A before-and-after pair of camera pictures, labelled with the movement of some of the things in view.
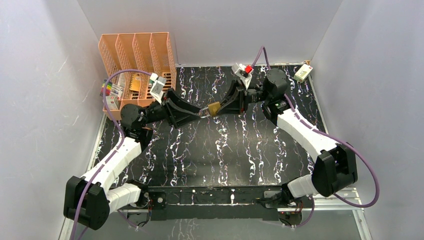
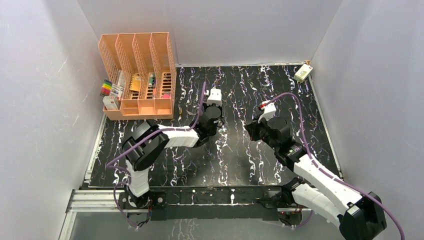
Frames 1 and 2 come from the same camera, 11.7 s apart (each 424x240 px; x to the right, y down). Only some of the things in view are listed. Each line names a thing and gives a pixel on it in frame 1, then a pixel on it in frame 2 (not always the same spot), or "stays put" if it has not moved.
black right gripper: x=231 y=103 → x=252 y=128
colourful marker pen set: x=108 y=89 stays put
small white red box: x=112 y=102 stays put
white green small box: x=302 y=73 stays put
